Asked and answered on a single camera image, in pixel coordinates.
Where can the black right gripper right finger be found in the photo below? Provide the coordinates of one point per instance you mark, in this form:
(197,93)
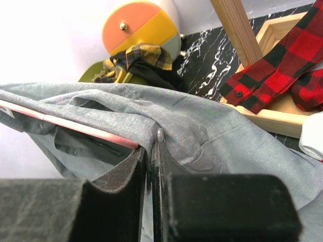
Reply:
(218,207)

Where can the pink wire hanger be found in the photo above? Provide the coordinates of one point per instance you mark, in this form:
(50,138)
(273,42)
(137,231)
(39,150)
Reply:
(70,125)

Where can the olive green laundry basket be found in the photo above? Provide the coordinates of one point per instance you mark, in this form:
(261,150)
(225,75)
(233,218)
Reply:
(96,68)

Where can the yellow plaid shirt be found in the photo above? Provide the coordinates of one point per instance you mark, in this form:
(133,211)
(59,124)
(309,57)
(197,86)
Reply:
(115,68)

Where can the red black plaid shirt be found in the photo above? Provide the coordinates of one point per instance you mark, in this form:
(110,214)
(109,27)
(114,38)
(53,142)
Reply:
(287,67)

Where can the white orange cylinder container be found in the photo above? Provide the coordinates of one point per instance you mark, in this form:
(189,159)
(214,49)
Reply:
(152,22)

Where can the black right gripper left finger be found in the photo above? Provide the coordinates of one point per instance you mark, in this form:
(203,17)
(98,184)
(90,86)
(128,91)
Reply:
(106,209)

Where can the black garment in basket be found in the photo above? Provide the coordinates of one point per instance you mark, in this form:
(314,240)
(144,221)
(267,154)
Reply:
(157,77)

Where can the white shirt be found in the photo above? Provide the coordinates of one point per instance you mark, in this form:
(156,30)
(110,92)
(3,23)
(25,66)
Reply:
(311,139)

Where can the grey shirt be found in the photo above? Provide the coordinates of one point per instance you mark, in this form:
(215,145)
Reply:
(200,134)

